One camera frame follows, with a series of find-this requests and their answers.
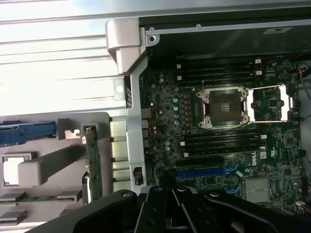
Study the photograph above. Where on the grey plastic parts rack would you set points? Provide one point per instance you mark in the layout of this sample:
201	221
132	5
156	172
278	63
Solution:
48	150

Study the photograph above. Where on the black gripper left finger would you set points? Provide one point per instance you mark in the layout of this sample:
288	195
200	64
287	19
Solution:
150	213

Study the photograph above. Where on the open metal socket cover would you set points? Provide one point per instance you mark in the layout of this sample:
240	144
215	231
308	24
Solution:
285	102

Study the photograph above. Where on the blue expansion slot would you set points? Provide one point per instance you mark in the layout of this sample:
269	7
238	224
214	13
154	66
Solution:
199	174

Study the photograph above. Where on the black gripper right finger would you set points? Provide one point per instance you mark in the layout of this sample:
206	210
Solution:
192	213

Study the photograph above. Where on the hard disk in blue carrier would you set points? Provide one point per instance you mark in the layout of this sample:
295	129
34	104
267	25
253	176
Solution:
22	133

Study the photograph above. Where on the open black PC case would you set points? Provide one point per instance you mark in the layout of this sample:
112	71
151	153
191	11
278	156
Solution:
133	121

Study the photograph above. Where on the loose green RAM stick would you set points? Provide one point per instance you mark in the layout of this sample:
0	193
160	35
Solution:
36	199

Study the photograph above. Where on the silver CPU chip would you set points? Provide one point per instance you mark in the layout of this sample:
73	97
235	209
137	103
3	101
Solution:
11	170

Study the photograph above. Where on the green Dell motherboard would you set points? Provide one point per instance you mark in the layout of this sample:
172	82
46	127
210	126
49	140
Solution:
165	97

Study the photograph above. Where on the silver finned chipset heatsink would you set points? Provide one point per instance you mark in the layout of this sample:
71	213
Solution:
257	187

